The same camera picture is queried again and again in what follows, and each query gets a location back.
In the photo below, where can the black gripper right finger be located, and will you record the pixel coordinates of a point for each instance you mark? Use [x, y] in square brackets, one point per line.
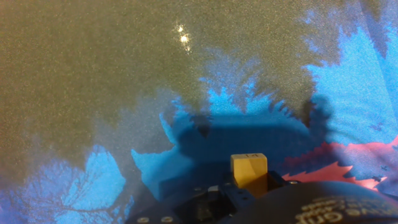
[275, 181]

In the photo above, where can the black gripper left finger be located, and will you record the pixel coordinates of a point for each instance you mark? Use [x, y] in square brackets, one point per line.
[202, 205]

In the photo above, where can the wooden Jenga block numbered 14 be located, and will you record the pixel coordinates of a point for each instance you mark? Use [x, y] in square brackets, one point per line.
[248, 171]

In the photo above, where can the blue black printed cloth mat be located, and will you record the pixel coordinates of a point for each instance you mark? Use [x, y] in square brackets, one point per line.
[93, 77]

